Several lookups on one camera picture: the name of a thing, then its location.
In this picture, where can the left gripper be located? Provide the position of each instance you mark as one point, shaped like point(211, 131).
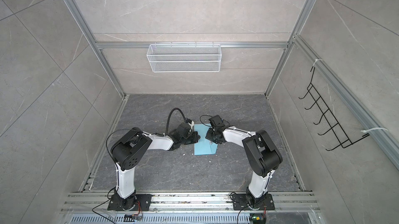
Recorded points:
point(197, 137)

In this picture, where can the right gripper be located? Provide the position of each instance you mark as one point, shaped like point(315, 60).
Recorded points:
point(209, 136)

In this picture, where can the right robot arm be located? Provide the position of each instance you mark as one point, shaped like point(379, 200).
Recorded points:
point(263, 156)

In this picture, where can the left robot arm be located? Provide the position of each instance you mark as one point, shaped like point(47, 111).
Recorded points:
point(128, 151)

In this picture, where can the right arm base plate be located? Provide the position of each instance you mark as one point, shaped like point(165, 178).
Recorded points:
point(248, 202)

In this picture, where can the white wire mesh basket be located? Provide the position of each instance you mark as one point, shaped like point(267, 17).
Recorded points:
point(179, 58)

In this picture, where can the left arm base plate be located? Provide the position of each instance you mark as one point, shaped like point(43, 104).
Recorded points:
point(132, 203)

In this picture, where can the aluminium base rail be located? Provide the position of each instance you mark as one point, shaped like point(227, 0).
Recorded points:
point(191, 208)

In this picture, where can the black wire hook rack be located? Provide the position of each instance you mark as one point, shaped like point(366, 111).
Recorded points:
point(327, 116)

